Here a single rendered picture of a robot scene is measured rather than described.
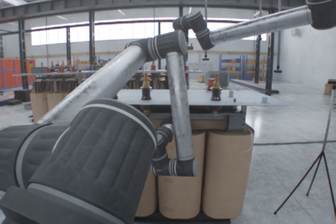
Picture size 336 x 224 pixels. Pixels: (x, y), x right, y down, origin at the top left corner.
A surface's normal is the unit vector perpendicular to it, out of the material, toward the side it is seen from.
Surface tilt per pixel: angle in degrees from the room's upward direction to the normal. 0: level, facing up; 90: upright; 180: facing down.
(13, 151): 51
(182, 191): 90
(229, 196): 90
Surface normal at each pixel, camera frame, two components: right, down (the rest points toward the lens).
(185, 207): -0.06, 0.18
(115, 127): 0.41, -0.63
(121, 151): 0.64, -0.48
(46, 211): 0.15, -0.73
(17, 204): -0.18, -0.77
